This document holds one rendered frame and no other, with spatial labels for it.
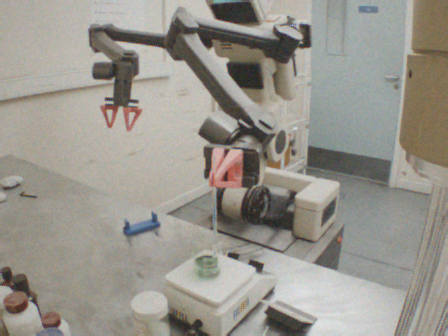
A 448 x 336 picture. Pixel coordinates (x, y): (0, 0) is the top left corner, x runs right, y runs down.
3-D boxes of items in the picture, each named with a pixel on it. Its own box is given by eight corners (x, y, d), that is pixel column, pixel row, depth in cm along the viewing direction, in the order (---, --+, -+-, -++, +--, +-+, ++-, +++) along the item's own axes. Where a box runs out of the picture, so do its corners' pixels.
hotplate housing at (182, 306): (225, 266, 79) (225, 235, 76) (278, 286, 72) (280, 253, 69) (154, 320, 61) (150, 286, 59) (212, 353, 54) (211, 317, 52)
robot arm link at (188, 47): (189, 13, 91) (177, 46, 98) (171, 12, 87) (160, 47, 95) (288, 124, 74) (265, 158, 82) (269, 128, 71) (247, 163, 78)
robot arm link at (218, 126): (279, 120, 75) (262, 147, 81) (234, 89, 76) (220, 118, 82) (256, 147, 66) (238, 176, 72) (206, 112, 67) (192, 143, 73)
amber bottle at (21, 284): (50, 327, 58) (34, 278, 54) (28, 337, 55) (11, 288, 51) (41, 314, 60) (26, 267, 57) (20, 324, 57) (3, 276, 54)
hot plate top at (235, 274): (205, 252, 70) (205, 248, 69) (258, 272, 63) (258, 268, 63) (162, 280, 61) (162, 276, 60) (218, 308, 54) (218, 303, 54)
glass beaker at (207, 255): (221, 265, 65) (221, 226, 62) (225, 282, 60) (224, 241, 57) (188, 267, 64) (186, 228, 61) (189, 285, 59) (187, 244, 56)
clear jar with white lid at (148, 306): (160, 321, 61) (156, 286, 59) (178, 340, 57) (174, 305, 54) (131, 334, 58) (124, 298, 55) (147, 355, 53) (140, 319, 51)
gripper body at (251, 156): (258, 151, 60) (268, 140, 67) (201, 146, 64) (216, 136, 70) (257, 187, 63) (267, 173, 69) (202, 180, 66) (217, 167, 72)
